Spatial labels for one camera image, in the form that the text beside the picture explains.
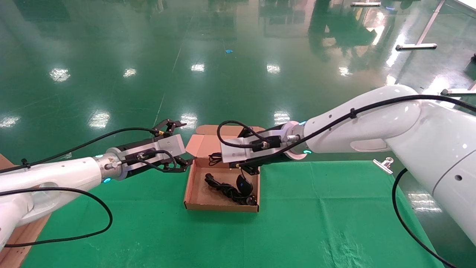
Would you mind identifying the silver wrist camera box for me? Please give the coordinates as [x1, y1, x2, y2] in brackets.
[221, 138, 261, 163]
[155, 135, 186, 157]

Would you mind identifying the white T-shaped table leg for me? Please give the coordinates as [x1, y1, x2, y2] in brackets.
[395, 0, 445, 51]

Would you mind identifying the black left arm loop cable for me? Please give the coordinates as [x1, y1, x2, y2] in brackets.
[0, 187, 113, 248]

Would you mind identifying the black right arm loop cable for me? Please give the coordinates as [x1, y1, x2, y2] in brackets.
[392, 168, 459, 268]

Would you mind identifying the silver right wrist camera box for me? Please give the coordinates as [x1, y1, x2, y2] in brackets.
[221, 138, 261, 163]

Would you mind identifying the black corded computer mouse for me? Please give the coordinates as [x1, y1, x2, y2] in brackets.
[208, 152, 254, 195]

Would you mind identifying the open brown cardboard box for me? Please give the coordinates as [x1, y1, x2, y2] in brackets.
[184, 125, 269, 213]

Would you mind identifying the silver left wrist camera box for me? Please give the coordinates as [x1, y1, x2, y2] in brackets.
[155, 135, 186, 157]

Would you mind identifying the silver binder clip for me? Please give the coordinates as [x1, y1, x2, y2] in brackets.
[373, 157, 394, 175]

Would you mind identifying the green table cloth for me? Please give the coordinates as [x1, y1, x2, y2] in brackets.
[20, 161, 445, 268]

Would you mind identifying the black arm loop cable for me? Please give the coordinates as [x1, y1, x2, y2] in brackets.
[392, 168, 459, 268]
[0, 187, 113, 248]

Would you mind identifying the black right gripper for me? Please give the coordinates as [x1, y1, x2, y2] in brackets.
[229, 125, 294, 175]

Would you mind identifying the brown cardboard sheet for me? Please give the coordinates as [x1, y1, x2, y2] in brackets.
[0, 154, 51, 268]

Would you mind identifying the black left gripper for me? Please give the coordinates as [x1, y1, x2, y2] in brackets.
[118, 119, 194, 180]

